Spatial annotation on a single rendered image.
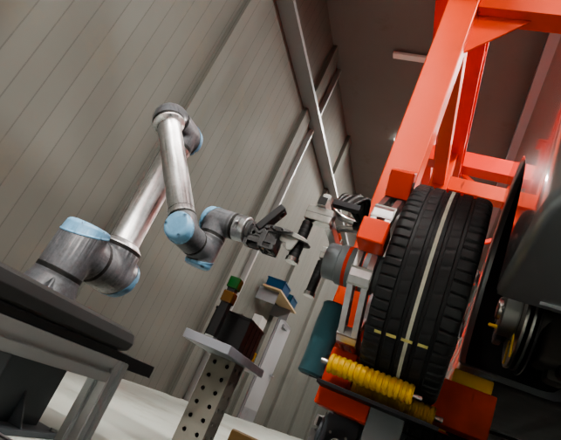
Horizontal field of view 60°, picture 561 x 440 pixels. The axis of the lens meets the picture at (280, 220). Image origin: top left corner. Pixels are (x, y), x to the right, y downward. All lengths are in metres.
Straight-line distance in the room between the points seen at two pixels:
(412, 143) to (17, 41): 2.78
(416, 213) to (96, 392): 1.00
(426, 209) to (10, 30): 3.17
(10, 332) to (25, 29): 3.57
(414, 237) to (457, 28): 1.70
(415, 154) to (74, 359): 1.96
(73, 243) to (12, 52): 2.49
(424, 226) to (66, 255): 1.06
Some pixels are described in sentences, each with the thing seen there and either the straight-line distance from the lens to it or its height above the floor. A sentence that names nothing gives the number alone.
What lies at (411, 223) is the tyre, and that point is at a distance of 1.38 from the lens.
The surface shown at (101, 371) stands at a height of 0.28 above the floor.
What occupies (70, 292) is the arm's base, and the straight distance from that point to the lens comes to 1.63.
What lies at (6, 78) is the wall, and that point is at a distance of 3.94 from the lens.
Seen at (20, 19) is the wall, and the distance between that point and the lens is 3.99.
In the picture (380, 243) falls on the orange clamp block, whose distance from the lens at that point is 1.32.
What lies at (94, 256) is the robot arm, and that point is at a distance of 1.66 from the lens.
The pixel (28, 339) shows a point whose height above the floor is 0.29.
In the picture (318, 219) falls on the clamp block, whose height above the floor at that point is 0.90.
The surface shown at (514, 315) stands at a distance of 1.54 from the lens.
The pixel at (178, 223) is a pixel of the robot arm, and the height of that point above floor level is 0.70.
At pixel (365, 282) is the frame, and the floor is 0.73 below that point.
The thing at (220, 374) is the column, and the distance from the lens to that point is 1.77.
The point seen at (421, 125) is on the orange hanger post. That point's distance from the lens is 2.45.
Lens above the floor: 0.32
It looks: 20 degrees up
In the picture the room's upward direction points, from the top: 24 degrees clockwise
